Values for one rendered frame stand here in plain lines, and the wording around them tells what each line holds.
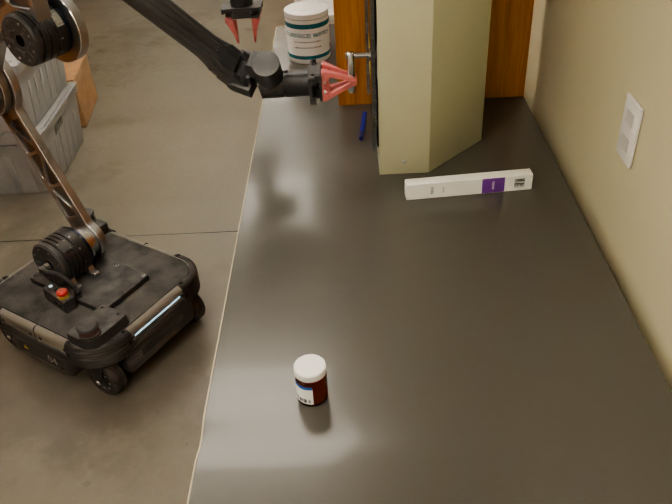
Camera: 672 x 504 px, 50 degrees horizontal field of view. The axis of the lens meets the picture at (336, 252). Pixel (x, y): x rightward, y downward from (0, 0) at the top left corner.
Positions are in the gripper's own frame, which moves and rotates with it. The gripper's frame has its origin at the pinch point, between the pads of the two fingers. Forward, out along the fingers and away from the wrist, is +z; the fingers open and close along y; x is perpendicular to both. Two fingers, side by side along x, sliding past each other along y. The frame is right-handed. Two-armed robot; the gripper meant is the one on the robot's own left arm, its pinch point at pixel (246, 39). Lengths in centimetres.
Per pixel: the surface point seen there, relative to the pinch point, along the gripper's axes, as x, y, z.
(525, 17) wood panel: -8, 71, -4
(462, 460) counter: -123, 40, 17
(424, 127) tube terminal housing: -46, 42, 5
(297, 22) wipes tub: 20.9, 12.2, 3.4
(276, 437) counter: -118, 14, 17
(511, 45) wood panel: -8, 68, 3
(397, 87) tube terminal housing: -46, 37, -4
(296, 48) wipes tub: 21.4, 11.1, 11.3
